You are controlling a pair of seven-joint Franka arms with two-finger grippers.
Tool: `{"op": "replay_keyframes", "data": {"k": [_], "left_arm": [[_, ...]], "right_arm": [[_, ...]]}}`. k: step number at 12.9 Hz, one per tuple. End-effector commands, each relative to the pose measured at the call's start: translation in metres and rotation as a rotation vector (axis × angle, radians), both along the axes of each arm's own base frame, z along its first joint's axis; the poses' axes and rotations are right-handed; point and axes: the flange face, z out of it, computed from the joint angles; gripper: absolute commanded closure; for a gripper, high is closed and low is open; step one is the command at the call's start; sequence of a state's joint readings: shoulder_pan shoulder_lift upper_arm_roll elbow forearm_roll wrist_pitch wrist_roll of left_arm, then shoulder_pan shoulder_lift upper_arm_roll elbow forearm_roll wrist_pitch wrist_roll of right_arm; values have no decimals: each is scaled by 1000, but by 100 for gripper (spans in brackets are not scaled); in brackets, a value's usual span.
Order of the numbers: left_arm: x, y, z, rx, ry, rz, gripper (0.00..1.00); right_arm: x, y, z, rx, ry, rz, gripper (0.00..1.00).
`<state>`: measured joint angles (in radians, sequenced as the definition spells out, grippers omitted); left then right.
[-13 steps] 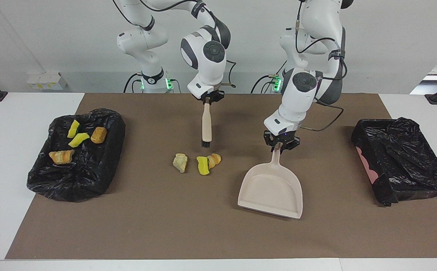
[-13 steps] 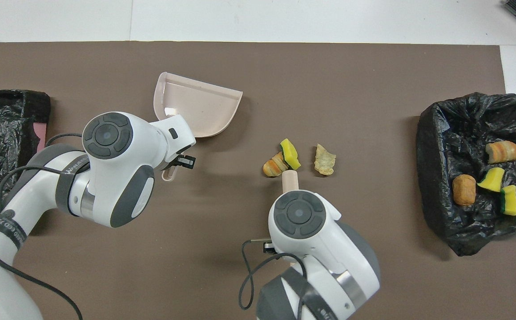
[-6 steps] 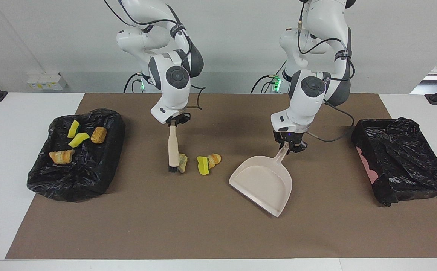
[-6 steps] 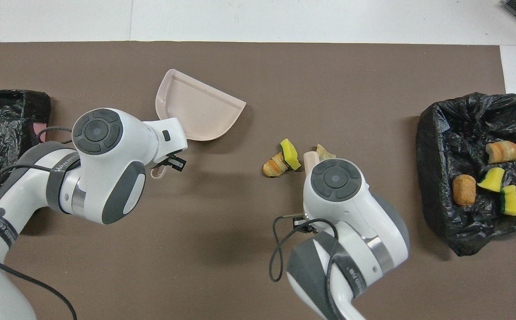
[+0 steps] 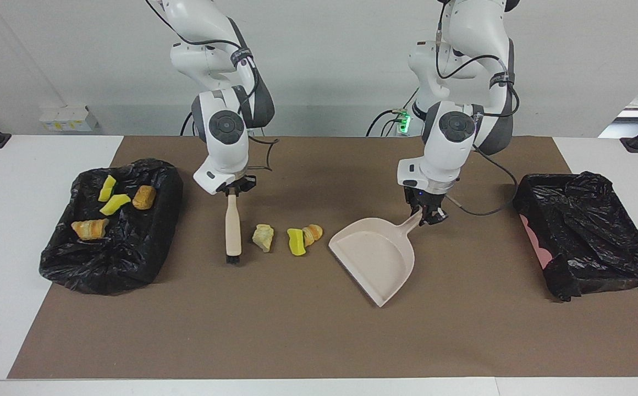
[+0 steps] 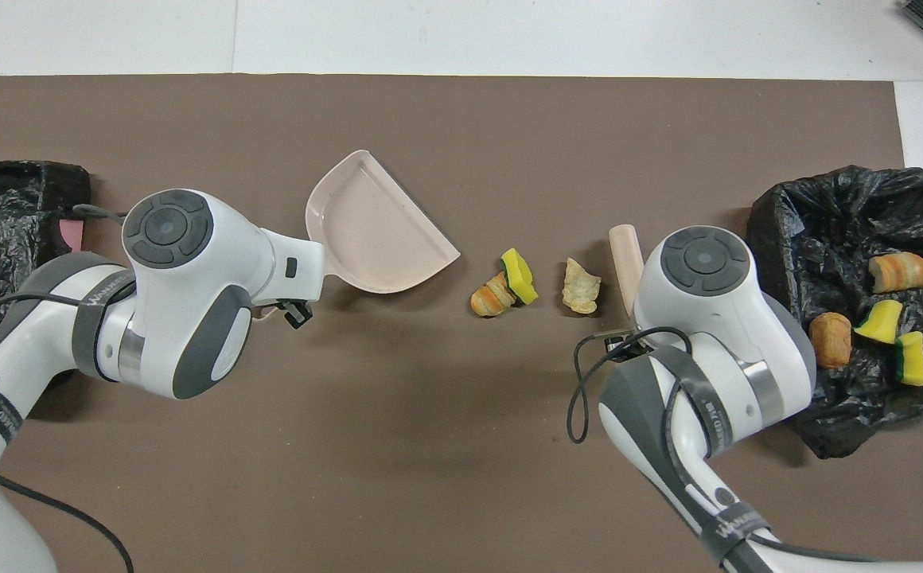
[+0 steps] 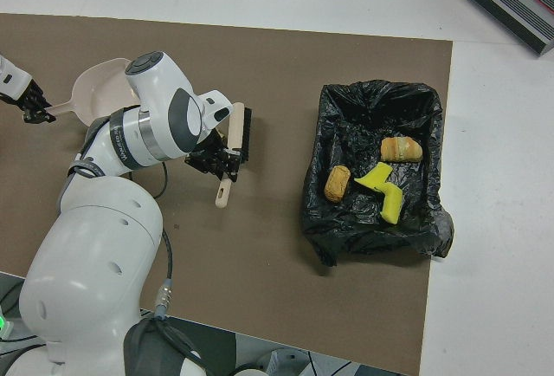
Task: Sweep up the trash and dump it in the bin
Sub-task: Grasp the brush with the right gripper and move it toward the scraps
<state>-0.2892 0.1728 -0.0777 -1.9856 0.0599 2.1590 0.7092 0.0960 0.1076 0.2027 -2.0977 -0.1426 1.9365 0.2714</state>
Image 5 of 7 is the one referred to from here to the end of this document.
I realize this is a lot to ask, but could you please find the wedge green yellow sponge piece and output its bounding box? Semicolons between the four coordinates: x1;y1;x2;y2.
99;194;131;216

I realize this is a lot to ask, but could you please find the beige plastic dustpan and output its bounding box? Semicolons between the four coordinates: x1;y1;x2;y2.
328;211;424;307

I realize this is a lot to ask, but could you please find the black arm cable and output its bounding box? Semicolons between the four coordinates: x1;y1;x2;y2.
434;0;519;216
146;0;281;171

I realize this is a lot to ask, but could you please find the long striped croissant piece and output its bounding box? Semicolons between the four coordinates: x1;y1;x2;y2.
71;218;109;241

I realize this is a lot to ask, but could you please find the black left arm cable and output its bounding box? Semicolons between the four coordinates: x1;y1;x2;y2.
434;0;519;216

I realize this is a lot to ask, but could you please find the white cardboard box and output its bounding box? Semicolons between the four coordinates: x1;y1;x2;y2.
39;106;100;133

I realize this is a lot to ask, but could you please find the brown table mat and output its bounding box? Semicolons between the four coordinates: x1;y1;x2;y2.
7;136;638;380

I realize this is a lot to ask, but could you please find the black trash bag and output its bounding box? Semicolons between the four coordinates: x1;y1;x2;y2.
513;171;638;302
39;158;184;295

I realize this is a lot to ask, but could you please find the notched green yellow sponge piece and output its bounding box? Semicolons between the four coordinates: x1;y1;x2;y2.
98;175;117;202

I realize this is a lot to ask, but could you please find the beige hand brush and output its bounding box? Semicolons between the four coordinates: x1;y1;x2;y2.
224;190;243;265

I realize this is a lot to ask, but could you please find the brown bread chunk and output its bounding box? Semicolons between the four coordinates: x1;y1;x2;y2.
132;185;157;210

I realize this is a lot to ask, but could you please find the black base power cable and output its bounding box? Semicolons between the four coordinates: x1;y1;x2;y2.
366;107;408;137

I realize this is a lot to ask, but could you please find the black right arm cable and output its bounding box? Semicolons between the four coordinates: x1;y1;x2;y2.
146;0;281;171

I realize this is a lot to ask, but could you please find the thick yellow sponge piece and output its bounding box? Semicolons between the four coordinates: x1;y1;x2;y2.
287;228;306;257

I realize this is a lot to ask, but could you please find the pink bin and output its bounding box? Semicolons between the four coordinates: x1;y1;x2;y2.
519;213;553;270

